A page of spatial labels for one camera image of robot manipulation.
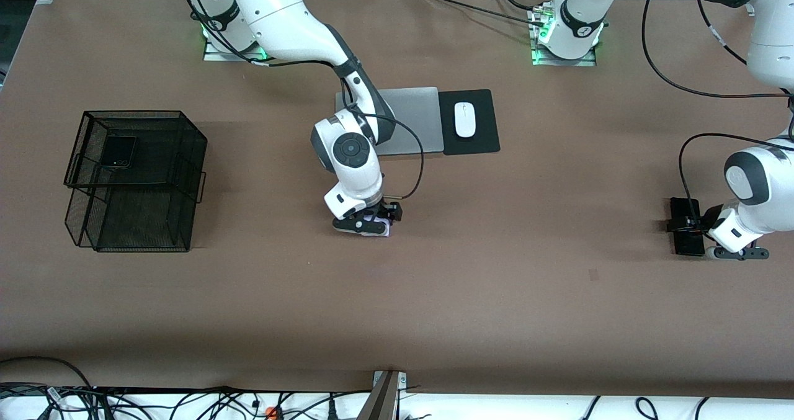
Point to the tall black slab phone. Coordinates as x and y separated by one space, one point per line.
682 206

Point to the white flip phone round lenses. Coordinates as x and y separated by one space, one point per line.
378 229

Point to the dark flip phone twin lenses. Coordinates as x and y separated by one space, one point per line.
118 153

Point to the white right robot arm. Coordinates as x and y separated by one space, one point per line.
279 17

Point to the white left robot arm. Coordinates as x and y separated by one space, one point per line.
577 23

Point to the silver laptop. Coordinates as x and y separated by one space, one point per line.
415 116

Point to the white computer mouse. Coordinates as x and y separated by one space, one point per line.
464 120

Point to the black mouse pad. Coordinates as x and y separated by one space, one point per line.
484 122

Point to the metal table edge bracket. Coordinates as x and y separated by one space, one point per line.
402 379

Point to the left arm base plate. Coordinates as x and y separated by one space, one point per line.
586 63

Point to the aluminium profile post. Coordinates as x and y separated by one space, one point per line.
381 404

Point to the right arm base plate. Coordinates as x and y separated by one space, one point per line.
214 56

